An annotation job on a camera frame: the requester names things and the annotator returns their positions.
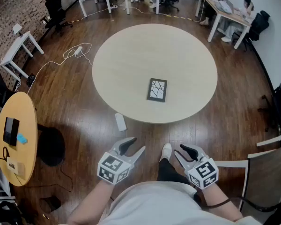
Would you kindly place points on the person's black trouser leg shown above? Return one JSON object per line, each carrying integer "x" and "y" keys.
{"x": 168, "y": 172}

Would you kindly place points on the large white power strip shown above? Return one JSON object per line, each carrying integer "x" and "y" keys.
{"x": 120, "y": 122}

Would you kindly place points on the person's left forearm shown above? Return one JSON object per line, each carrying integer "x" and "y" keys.
{"x": 93, "y": 200}

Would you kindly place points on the beige small box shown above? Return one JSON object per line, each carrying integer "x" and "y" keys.
{"x": 21, "y": 170}

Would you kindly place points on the black picture frame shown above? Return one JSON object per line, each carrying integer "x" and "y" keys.
{"x": 157, "y": 90}

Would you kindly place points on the black controller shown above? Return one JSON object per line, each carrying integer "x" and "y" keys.
{"x": 31, "y": 80}

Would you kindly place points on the small white power strip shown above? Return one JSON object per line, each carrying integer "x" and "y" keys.
{"x": 114, "y": 6}

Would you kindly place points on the white bag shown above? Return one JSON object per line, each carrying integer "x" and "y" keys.
{"x": 223, "y": 6}

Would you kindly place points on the white device on stand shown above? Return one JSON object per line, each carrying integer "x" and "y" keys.
{"x": 17, "y": 29}

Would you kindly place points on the person's white shoe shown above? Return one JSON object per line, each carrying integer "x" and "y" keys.
{"x": 166, "y": 150}

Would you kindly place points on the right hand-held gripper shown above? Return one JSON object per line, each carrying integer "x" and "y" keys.
{"x": 204, "y": 172}

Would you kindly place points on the wooden desk white legs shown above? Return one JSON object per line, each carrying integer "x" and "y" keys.
{"x": 231, "y": 16}

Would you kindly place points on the round orange table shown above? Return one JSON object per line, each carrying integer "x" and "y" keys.
{"x": 25, "y": 116}

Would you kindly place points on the black flat box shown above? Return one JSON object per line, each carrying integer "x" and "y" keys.
{"x": 11, "y": 131}

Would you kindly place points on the person's white shirt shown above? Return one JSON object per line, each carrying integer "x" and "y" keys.
{"x": 154, "y": 205}

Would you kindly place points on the black round table base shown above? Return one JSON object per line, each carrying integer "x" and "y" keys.
{"x": 51, "y": 146}

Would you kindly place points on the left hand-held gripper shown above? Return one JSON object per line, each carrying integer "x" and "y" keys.
{"x": 113, "y": 165}

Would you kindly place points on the small white box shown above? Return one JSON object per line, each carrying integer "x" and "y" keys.
{"x": 11, "y": 165}

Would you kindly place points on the person's right forearm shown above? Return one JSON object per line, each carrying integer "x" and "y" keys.
{"x": 221, "y": 201}

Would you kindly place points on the blue small object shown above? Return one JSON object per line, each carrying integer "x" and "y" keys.
{"x": 21, "y": 138}

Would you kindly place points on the small white side table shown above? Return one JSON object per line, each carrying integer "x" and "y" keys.
{"x": 16, "y": 48}

